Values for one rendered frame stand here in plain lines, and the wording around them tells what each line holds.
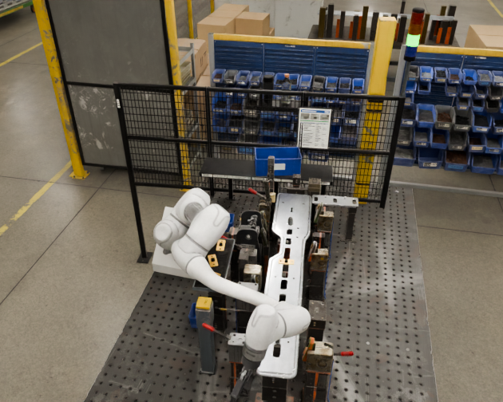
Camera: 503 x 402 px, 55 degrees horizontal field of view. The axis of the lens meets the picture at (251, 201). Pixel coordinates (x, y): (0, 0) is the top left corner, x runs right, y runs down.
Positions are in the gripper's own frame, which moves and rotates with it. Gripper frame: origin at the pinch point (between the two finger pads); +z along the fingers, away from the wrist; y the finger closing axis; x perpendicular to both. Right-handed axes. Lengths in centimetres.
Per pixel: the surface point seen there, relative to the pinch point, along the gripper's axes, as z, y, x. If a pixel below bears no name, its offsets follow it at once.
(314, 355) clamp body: -14.4, -26.2, 18.8
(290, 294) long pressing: -17, -59, -5
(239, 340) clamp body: -8.8, -19.4, -12.3
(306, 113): -89, -159, -52
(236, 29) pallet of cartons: -120, -486, -274
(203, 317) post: -11.0, -19.8, -30.9
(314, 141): -72, -167, -43
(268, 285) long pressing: -16, -60, -17
